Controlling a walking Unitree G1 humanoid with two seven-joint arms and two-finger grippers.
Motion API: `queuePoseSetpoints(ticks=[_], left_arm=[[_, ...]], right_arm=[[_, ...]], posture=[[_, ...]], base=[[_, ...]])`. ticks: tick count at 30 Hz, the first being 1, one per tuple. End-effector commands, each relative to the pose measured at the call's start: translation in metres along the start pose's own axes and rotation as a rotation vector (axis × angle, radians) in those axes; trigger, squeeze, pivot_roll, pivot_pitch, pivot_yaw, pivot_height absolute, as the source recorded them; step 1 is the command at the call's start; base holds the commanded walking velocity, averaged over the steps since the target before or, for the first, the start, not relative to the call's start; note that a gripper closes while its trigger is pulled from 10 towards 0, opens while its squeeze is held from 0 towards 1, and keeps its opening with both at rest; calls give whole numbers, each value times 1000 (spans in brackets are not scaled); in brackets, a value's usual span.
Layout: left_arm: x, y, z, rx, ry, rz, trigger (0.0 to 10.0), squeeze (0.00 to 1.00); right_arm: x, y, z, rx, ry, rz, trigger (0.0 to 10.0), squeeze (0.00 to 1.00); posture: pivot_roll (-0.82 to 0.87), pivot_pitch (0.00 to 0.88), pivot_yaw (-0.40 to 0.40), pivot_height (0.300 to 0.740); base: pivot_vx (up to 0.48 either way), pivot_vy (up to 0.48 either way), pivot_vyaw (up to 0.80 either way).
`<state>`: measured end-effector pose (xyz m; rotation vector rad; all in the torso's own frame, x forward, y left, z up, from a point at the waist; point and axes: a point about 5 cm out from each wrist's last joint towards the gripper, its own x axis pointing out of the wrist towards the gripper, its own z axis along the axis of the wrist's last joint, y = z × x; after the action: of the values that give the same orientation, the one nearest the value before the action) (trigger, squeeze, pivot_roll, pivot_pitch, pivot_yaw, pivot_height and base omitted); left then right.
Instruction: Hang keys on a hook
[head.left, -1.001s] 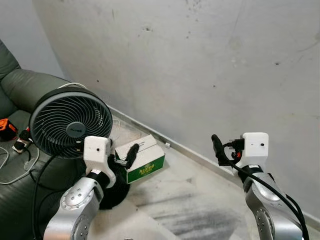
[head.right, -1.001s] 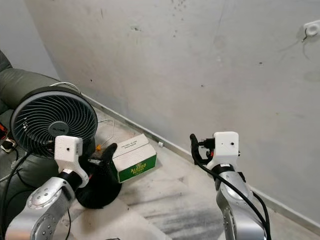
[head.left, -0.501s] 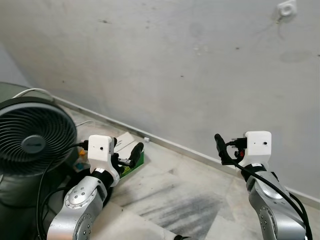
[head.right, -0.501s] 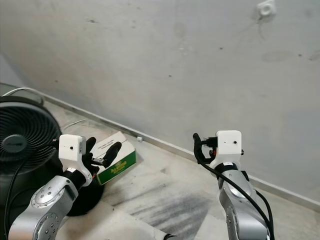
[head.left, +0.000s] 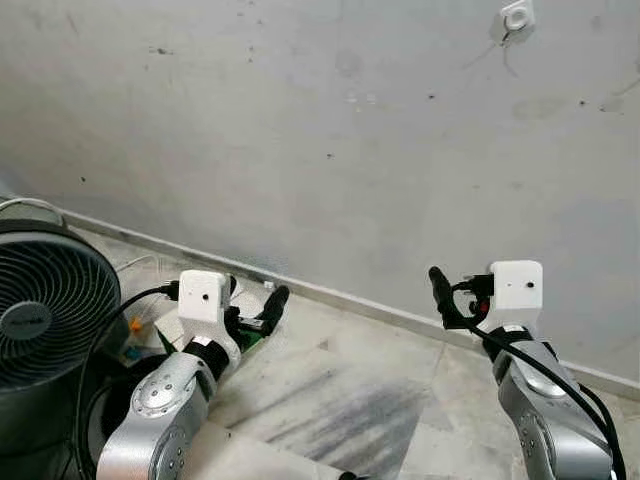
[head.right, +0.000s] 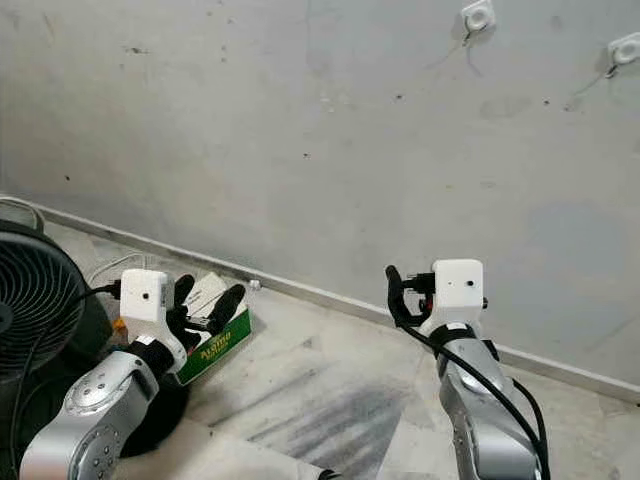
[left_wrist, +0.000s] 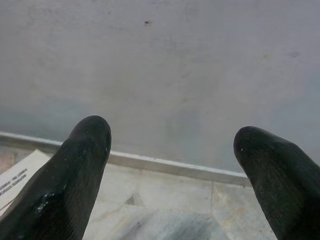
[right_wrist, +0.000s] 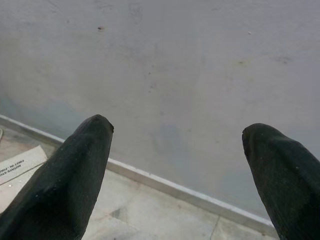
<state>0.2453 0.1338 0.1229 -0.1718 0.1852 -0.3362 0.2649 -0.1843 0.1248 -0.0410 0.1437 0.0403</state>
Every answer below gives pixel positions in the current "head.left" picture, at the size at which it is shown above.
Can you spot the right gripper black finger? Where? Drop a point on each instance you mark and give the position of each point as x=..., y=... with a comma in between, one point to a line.
x=441, y=295

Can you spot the small orange object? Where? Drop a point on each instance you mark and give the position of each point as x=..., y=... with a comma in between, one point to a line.
x=133, y=325

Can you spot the black floor fan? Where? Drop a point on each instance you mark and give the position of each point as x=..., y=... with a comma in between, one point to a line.
x=50, y=300

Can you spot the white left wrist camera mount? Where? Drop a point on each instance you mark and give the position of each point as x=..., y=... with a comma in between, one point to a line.
x=205, y=295

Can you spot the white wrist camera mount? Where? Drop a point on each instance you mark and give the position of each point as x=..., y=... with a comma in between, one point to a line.
x=517, y=285
x=205, y=295

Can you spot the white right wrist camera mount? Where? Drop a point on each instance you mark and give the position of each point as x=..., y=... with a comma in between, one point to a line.
x=517, y=285

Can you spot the white wall hook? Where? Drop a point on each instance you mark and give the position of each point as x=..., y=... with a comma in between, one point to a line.
x=517, y=15

